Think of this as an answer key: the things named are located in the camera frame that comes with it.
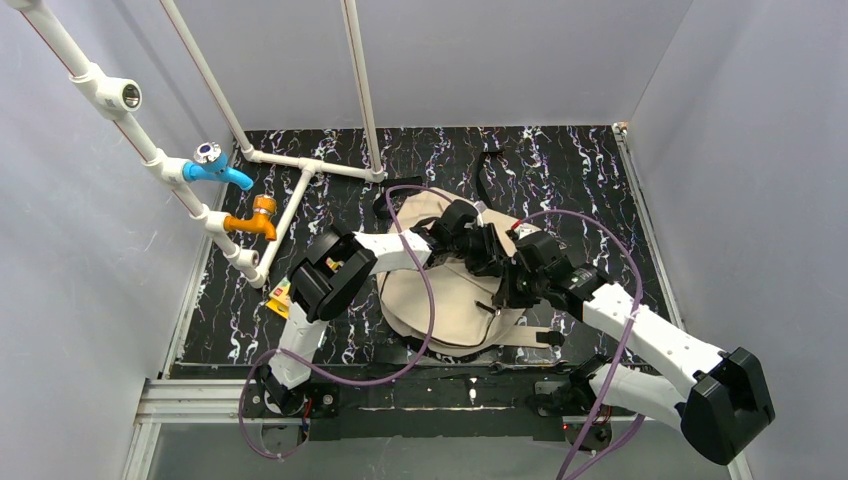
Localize blue tap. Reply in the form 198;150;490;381
182;142;254;191

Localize yellow crayon box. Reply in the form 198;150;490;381
266;277;290;319

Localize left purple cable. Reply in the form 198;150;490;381
237;184;485;461

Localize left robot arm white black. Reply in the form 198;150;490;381
253;200;508;408

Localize white pvc pipe frame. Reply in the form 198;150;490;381
8;0;387;289

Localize orange tap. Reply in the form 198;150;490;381
223;195;277;242

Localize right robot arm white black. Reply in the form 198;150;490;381
494;226;776;465

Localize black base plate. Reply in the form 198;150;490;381
241;365;595;441

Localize beige student backpack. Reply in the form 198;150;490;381
372;187;568;359

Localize aluminium rail frame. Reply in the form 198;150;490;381
122;122;753;480

